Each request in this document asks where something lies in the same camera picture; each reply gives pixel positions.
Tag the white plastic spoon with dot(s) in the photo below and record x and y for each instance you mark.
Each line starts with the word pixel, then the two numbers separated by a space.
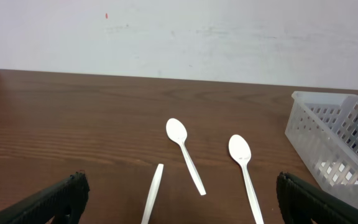
pixel 153 191
pixel 240 151
pixel 176 132

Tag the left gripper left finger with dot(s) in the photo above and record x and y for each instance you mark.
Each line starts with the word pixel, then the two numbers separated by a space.
pixel 63 202

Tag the white plastic spoon tilted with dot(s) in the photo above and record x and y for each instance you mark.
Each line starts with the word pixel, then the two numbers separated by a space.
pixel 153 191

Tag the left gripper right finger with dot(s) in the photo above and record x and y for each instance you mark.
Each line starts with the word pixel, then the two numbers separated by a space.
pixel 301 202

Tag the clear plastic basket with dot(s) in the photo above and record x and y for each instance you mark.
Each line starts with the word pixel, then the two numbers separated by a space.
pixel 323 129

